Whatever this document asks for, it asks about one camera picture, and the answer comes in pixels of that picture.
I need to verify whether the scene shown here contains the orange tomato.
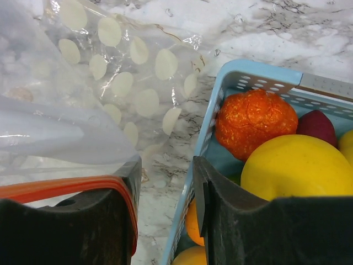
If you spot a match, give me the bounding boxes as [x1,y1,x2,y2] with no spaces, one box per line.
[185,199,205,246]

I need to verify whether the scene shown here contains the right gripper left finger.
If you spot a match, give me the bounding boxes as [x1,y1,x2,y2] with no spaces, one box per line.
[1,160,142,264]

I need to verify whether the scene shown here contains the yellow lemon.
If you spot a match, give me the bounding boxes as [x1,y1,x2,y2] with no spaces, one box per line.
[338,130,353,166]

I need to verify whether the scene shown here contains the green yellow mango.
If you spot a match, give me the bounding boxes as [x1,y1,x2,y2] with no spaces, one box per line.
[227,172,241,186]

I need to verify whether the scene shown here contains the clear zip top bag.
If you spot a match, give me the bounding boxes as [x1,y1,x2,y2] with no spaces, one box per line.
[0,0,221,256]

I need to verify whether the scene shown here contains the light blue plastic basket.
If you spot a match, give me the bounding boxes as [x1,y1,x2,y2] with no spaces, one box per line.
[161,60,352,264]

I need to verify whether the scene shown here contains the yellow apple with stem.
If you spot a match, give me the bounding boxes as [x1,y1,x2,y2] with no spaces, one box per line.
[240,135,352,200]

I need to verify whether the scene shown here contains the bumpy red orange tangerine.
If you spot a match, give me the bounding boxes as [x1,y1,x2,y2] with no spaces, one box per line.
[215,89,298,162]

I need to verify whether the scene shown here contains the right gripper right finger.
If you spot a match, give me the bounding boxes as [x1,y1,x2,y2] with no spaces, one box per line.
[192,156,352,264]

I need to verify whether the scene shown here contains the yellow orange peach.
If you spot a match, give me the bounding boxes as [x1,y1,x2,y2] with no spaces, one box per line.
[172,246,207,265]

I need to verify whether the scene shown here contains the purple sweet potato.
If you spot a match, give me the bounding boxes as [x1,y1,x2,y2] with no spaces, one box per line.
[296,110,338,147]

